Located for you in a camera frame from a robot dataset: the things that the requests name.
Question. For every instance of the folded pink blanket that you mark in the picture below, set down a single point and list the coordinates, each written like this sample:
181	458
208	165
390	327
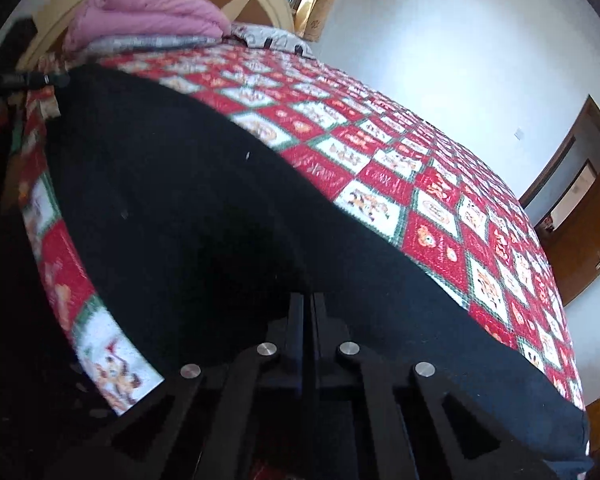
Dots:
97	19

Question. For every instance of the grey patterned pillow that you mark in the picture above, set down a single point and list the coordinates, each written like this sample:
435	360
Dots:
269	38

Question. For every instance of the brown wooden door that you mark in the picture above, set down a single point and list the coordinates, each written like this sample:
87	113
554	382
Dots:
573	250

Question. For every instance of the dark brown door frame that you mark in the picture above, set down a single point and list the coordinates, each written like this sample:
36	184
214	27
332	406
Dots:
589	111

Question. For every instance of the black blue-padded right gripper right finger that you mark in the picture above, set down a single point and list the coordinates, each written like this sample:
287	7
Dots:
408	421

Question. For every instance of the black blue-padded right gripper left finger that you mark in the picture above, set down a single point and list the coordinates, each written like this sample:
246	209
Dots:
204	426

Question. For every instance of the black pants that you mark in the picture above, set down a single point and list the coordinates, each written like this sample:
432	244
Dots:
196	235

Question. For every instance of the red checkered cartoon bedspread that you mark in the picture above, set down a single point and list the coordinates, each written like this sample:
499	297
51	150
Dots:
407	181

